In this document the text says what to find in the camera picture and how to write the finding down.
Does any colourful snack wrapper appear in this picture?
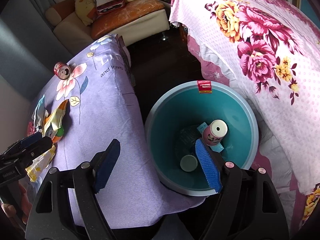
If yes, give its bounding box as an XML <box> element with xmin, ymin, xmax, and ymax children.
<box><xmin>25</xmin><ymin>96</ymin><xmax>69</xmax><ymax>183</ymax></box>

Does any red soda can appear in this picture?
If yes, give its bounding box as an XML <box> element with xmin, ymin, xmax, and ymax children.
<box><xmin>54</xmin><ymin>62</ymin><xmax>72</xmax><ymax>80</ymax></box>

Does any teal plastic trash bin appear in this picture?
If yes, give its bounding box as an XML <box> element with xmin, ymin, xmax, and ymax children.
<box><xmin>145</xmin><ymin>81</ymin><xmax>259</xmax><ymax>197</ymax></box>

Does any person's left hand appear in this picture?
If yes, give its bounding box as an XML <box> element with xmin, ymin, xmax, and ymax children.
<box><xmin>1</xmin><ymin>181</ymin><xmax>32</xmax><ymax>225</ymax></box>

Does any round lid in bin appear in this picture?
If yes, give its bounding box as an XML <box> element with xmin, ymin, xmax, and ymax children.
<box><xmin>180</xmin><ymin>154</ymin><xmax>198</xmax><ymax>172</ymax></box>

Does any purple floral bed sheet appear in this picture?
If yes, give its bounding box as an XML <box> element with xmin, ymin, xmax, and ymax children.
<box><xmin>39</xmin><ymin>35</ymin><xmax>204</xmax><ymax>229</ymax></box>

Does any red label on bin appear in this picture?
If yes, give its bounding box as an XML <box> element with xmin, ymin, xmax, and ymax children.
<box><xmin>197</xmin><ymin>80</ymin><xmax>212</xmax><ymax>94</ymax></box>

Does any cream and orange sofa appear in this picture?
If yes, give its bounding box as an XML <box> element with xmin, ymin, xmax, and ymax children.
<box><xmin>44</xmin><ymin>0</ymin><xmax>169</xmax><ymax>55</ymax></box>

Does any yellow cartoon pillow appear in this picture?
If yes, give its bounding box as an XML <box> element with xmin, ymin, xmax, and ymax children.
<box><xmin>75</xmin><ymin>0</ymin><xmax>98</xmax><ymax>26</ymax></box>

